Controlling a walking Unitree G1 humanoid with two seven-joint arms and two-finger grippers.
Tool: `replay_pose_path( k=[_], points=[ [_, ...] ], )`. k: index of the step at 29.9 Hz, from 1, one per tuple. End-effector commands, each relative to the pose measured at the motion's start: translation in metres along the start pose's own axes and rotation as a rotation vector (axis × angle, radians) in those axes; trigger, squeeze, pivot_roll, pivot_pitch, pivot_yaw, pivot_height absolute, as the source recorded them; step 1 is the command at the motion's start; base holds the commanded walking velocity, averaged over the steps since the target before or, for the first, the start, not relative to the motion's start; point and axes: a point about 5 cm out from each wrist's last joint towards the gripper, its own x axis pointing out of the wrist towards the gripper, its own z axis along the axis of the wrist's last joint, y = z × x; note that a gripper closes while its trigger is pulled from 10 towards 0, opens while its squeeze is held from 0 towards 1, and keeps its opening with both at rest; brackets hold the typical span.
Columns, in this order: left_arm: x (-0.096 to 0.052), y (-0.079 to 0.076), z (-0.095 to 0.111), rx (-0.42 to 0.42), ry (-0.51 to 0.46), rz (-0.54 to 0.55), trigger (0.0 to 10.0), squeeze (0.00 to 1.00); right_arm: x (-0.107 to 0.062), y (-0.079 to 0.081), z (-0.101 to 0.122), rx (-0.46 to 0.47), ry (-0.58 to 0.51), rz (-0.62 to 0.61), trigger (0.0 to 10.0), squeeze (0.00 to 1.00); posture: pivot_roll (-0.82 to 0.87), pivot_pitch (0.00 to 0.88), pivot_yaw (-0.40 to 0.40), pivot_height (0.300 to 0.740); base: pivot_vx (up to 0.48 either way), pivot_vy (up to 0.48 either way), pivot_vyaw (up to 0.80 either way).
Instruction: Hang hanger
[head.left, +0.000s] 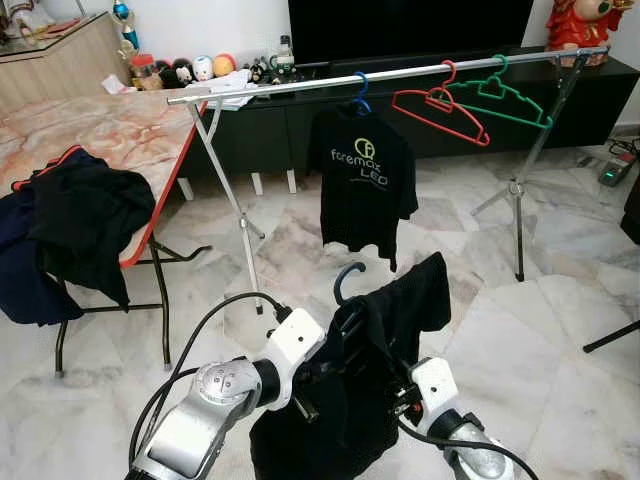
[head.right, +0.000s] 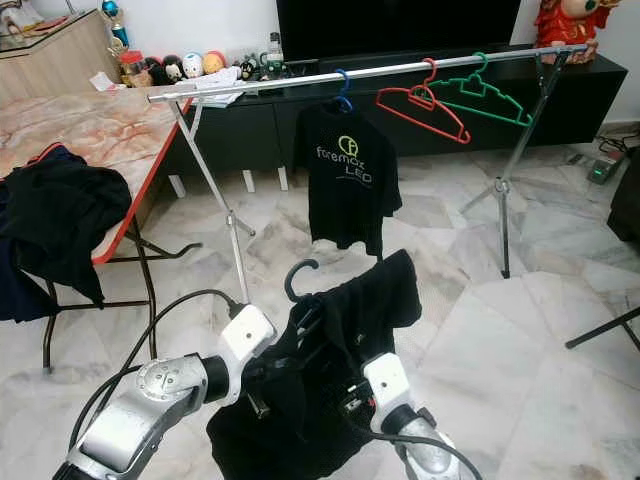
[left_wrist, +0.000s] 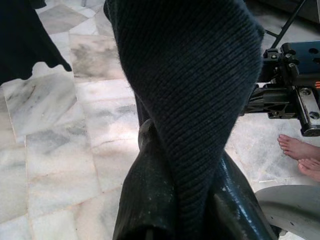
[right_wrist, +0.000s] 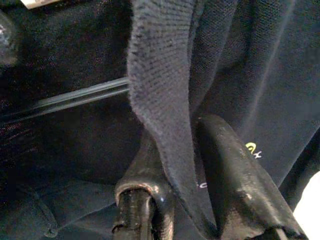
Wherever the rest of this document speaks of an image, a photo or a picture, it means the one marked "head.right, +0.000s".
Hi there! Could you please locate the black plastic hanger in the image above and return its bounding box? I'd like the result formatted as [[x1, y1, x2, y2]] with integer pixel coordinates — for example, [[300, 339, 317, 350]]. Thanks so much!
[[283, 258, 321, 303]]

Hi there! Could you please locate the red plastic hanger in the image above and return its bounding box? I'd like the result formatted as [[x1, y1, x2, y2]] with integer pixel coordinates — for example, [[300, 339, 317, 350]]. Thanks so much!
[[375, 58, 473, 146]]

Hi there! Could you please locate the blue plastic hanger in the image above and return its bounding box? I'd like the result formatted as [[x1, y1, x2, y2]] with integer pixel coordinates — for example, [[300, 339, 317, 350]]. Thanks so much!
[[332, 68, 353, 113]]

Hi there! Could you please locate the green plastic hanger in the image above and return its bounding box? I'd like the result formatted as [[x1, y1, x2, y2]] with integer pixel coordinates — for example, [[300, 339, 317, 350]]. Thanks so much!
[[428, 52, 533, 128]]

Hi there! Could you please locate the black printed T-shirt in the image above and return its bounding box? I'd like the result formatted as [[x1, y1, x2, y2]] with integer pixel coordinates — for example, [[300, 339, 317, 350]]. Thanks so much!
[[292, 100, 403, 259]]

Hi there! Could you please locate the black television console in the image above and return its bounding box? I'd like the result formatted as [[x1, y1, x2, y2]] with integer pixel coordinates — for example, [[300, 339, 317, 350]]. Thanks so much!
[[160, 45, 629, 191]]

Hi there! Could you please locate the black tripod leg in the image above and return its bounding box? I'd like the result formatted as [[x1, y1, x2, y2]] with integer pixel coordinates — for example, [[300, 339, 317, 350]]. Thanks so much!
[[565, 305, 640, 351]]

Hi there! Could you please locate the navy polo shirt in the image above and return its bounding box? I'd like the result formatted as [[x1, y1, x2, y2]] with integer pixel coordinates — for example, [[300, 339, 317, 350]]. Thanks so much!
[[0, 175, 61, 323]]

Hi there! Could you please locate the metal clothes rack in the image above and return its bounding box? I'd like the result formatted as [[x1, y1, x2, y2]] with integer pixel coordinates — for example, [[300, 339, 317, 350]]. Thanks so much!
[[147, 43, 591, 306]]

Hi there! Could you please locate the white paper stack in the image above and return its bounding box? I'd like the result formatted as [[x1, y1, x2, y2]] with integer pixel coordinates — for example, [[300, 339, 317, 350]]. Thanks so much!
[[190, 67, 246, 108]]

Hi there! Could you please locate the orange red plush toy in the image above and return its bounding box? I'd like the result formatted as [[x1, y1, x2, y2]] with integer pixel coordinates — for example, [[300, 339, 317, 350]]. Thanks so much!
[[202, 50, 228, 76]]

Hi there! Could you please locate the white blue plush toy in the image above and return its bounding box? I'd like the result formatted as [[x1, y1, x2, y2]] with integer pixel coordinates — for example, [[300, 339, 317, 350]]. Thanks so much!
[[182, 52, 206, 79]]

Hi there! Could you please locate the marble folding table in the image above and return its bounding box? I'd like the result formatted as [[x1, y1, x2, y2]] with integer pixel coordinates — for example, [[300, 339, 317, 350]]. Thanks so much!
[[0, 90, 196, 373]]

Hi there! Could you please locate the red lidded jar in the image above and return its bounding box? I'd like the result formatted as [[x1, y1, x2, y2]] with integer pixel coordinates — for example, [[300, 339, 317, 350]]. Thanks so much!
[[117, 50, 148, 88]]

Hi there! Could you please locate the pink tissue box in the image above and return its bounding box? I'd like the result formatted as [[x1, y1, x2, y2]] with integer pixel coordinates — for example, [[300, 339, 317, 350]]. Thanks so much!
[[88, 70, 116, 93]]

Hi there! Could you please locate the dark sofa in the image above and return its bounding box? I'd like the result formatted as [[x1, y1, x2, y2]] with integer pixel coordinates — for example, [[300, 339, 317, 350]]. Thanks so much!
[[607, 145, 640, 246]]

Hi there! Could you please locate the grey power strip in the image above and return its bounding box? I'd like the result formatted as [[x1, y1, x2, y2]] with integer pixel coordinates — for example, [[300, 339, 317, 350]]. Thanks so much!
[[585, 150, 623, 186]]

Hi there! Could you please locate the black flat television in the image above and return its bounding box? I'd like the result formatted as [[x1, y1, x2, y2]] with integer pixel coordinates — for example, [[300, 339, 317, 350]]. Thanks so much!
[[276, 0, 521, 63]]

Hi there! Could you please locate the wooden sideboard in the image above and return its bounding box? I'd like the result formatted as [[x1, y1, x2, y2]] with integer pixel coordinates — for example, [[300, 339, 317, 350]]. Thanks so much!
[[0, 10, 116, 106]]

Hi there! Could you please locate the gold blue trophy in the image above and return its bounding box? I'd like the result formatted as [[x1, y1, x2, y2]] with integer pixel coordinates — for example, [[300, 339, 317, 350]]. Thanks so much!
[[100, 0, 131, 48]]

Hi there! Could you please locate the white figurine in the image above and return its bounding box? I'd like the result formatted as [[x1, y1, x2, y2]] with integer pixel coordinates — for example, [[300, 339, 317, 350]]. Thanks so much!
[[0, 0, 46, 36]]

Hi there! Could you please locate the red laughing Buddha statue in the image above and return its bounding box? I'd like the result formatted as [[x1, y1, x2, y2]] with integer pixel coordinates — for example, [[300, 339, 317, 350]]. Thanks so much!
[[532, 0, 611, 66]]

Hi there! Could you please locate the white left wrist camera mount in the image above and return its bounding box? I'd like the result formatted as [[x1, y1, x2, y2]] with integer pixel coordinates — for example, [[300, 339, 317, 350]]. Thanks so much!
[[218, 303, 277, 379]]

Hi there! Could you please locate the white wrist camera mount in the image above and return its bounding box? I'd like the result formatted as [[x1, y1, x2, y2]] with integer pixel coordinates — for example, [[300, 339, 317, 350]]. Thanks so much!
[[362, 352, 413, 421], [218, 303, 277, 379]]

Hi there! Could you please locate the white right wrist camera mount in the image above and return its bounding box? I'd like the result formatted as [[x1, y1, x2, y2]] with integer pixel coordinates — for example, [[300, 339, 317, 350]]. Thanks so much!
[[362, 352, 413, 421]]

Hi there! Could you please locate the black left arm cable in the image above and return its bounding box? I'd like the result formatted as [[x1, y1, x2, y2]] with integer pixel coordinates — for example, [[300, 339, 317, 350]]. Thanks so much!
[[70, 288, 246, 451]]

